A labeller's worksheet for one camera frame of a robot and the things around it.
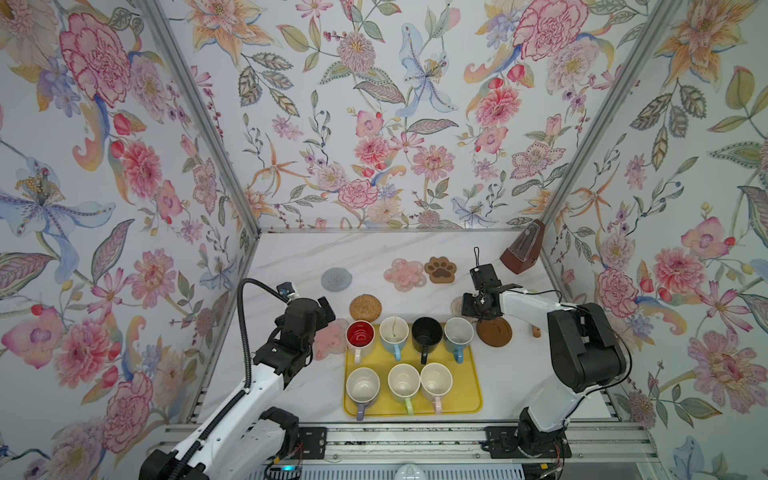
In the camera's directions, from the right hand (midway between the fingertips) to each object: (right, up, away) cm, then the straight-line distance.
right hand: (468, 307), depth 98 cm
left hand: (-46, +3, -16) cm, 48 cm away
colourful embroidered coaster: (-4, 0, 0) cm, 4 cm away
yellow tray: (-5, -22, -16) cm, 28 cm away
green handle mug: (-22, -17, -17) cm, 33 cm away
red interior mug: (-35, -8, -8) cm, 36 cm away
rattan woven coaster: (-34, 0, +1) cm, 34 cm away
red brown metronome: (+21, +19, +4) cm, 29 cm away
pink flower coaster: (-20, +10, +9) cm, 24 cm away
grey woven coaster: (-45, +9, +8) cm, 46 cm away
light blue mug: (-24, -7, -7) cm, 26 cm away
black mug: (-15, -6, -11) cm, 20 cm away
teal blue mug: (-5, -7, -9) cm, 12 cm away
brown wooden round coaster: (+7, -7, -5) cm, 11 cm away
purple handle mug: (-34, -19, -16) cm, 42 cm away
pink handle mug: (-13, -18, -15) cm, 27 cm away
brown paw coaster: (-7, +12, +12) cm, 18 cm away
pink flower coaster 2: (-44, -9, -6) cm, 45 cm away
